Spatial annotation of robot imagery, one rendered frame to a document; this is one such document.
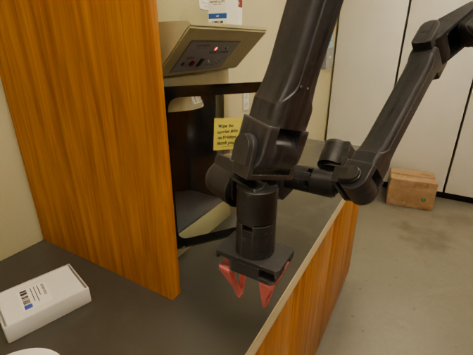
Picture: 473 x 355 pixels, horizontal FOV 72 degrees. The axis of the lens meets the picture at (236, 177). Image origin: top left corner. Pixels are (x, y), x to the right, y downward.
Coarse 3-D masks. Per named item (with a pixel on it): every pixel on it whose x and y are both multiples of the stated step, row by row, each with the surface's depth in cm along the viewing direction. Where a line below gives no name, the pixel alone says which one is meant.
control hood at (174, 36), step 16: (160, 32) 60; (176, 32) 59; (192, 32) 59; (208, 32) 63; (224, 32) 67; (240, 32) 72; (256, 32) 78; (160, 48) 61; (176, 48) 60; (240, 48) 80; (224, 64) 82
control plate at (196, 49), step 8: (192, 48) 64; (200, 48) 66; (208, 48) 68; (224, 48) 74; (232, 48) 77; (184, 56) 65; (192, 56) 67; (200, 56) 69; (208, 56) 72; (216, 56) 75; (224, 56) 78; (176, 64) 65; (184, 64) 68; (208, 64) 75; (216, 64) 78; (176, 72) 68
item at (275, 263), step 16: (240, 224) 45; (272, 224) 44; (224, 240) 50; (240, 240) 46; (256, 240) 44; (272, 240) 46; (224, 256) 48; (240, 256) 46; (256, 256) 45; (272, 256) 47; (288, 256) 47; (272, 272) 44
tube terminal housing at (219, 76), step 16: (160, 0) 65; (176, 0) 69; (192, 0) 73; (160, 16) 66; (176, 16) 70; (192, 16) 74; (176, 80) 73; (192, 80) 78; (208, 80) 84; (224, 80) 90
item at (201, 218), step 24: (168, 96) 68; (192, 96) 70; (216, 96) 72; (240, 96) 75; (168, 120) 70; (192, 120) 72; (192, 144) 74; (192, 168) 76; (192, 192) 78; (192, 216) 81; (216, 216) 84; (192, 240) 83
